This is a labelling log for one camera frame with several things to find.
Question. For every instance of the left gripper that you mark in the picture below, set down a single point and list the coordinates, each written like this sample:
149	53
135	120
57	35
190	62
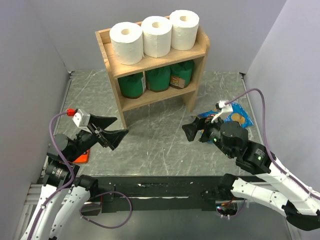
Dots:
111	137

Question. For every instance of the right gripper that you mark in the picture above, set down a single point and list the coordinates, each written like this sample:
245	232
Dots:
190	129

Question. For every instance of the green roll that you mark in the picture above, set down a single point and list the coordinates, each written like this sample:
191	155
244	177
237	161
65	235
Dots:
181	73
132	86
158	79

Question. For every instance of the white paper towel roll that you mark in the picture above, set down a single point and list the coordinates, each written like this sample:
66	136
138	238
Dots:
157	33

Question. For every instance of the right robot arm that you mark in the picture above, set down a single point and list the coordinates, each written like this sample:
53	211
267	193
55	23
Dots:
299	207

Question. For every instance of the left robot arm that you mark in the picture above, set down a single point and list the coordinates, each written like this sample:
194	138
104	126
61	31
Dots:
62	193

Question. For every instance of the wooden two-tier shelf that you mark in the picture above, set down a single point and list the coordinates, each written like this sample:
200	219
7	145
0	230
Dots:
198	53

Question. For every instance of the orange flat package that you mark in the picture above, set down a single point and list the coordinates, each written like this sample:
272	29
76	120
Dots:
83	159

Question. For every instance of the blue Lay's chips bag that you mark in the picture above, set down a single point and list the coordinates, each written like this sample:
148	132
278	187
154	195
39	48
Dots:
239	115

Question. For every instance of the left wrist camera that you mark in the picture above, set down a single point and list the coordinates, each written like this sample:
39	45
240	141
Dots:
80	117

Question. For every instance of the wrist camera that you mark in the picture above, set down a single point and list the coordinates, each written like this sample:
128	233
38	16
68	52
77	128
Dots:
224	110
80	117

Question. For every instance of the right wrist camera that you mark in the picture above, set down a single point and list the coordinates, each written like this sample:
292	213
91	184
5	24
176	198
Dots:
224	110

